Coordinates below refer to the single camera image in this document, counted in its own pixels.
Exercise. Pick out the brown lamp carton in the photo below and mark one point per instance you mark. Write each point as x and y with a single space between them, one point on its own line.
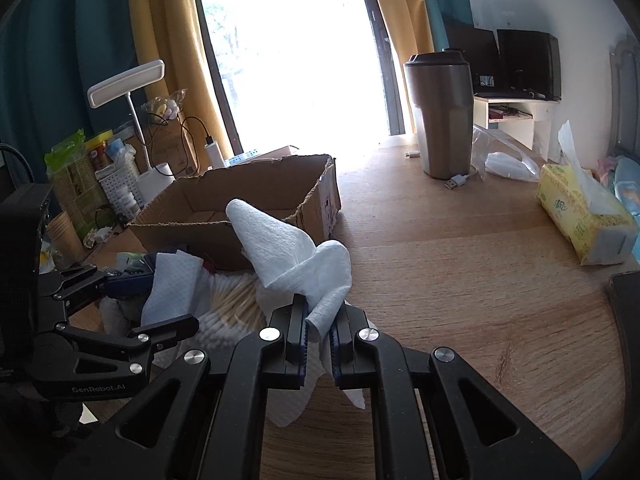
166 142

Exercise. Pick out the yellow tissue pack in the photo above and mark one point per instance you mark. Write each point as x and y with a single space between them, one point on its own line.
595 222

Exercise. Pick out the paper cup stack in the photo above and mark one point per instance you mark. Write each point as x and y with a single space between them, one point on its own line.
65 242

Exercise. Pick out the clear plastic bag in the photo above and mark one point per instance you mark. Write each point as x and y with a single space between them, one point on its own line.
495 152

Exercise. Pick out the bag of cotton swabs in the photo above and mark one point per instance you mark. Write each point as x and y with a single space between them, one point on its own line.
232 312

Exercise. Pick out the grey bed headboard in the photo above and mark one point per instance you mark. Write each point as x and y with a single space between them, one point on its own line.
624 137

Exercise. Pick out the white usb charger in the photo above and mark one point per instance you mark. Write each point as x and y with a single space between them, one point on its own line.
214 153

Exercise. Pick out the green snack bag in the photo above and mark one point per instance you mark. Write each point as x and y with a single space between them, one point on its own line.
75 186

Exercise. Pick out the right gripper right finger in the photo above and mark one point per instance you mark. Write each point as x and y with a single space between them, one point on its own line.
433 415

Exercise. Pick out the black television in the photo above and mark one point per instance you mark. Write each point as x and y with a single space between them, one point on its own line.
509 63

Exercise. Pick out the white tv cabinet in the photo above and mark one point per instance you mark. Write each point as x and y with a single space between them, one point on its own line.
526 120

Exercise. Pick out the bag of cotton balls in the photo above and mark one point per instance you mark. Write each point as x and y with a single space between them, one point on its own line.
165 108

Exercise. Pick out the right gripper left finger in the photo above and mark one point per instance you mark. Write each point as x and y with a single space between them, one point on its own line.
204 417

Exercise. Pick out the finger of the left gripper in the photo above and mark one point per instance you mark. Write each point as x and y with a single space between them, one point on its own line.
75 282
141 341

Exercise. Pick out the steel travel tumbler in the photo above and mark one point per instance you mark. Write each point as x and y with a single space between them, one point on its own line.
441 99

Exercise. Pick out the white plastic basket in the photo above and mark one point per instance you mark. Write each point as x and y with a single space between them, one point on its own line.
119 182

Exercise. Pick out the white desk lamp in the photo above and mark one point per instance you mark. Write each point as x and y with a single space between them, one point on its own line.
153 179

